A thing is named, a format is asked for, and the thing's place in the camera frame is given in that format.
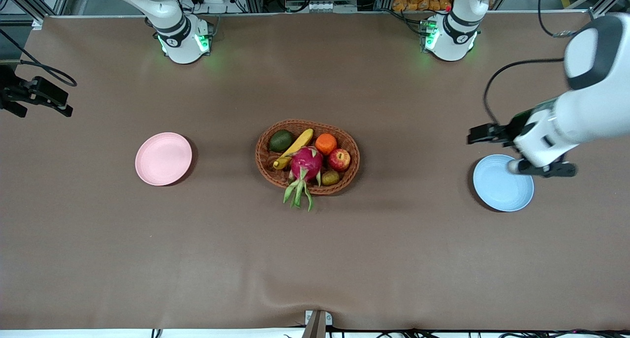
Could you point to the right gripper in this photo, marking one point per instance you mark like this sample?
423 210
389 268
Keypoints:
11 89

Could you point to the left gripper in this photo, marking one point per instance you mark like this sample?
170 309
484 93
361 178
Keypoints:
513 124

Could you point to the red yellow apple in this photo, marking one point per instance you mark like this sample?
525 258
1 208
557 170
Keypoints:
339 160

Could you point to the yellow banana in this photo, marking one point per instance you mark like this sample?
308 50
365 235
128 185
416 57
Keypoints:
298 143

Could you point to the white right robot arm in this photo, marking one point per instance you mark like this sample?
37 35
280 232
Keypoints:
177 43

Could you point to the light blue plate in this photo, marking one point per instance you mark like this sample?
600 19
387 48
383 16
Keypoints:
499 188

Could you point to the brown wicker basket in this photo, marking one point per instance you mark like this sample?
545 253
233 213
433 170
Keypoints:
350 153

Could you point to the pink plate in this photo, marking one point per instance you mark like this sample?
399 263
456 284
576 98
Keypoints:
162 158

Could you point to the orange fruit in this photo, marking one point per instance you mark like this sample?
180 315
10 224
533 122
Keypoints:
326 144

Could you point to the brown green kiwi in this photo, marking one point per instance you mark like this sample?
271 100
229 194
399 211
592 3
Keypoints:
330 177

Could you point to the pink dragon fruit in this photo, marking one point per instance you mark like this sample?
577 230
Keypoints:
306 163

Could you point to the green avocado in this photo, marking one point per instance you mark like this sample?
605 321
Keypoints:
280 141

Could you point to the brown table cloth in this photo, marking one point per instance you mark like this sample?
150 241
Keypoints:
315 259

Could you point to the aluminium frame rail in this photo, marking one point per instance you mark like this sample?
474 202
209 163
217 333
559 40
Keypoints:
598 13
19 18

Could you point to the grey metal bracket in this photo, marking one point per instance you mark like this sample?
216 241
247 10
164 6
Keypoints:
317 325

